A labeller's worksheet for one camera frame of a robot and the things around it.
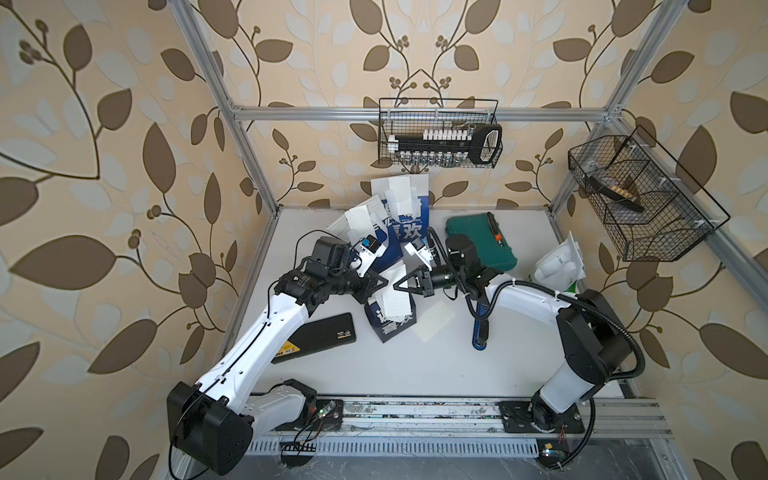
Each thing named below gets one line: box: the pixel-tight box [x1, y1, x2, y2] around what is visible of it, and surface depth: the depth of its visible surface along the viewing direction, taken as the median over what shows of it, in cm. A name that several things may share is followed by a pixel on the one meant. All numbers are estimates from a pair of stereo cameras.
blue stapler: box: [472, 302, 490, 351], surface depth 88 cm
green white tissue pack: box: [534, 230, 586, 294], surface depth 84 cm
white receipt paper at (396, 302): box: [379, 260, 411, 322], surface depth 78 cm
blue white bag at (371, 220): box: [327, 195, 404, 273], surface depth 90 cm
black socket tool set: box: [387, 124, 503, 165], surface depth 86 cm
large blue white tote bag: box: [371, 174, 431, 242], surface depth 104 cm
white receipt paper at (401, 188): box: [389, 176, 413, 216], surface depth 101 cm
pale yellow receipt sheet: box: [411, 300, 456, 343], surface depth 92 cm
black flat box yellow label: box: [271, 312, 357, 364], surface depth 88 cm
